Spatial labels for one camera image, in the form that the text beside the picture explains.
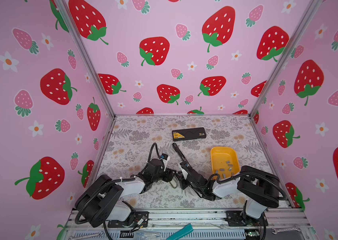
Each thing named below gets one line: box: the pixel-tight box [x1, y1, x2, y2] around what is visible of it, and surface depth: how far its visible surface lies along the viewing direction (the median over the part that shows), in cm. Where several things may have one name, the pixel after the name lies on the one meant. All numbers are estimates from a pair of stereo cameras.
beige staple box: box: [170, 178, 177, 189], surface depth 85 cm
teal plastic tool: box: [166, 223, 194, 240], surface depth 72 cm
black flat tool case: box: [172, 127, 207, 142], surface depth 109 cm
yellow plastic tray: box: [210, 146, 240, 180], surface depth 97 cm
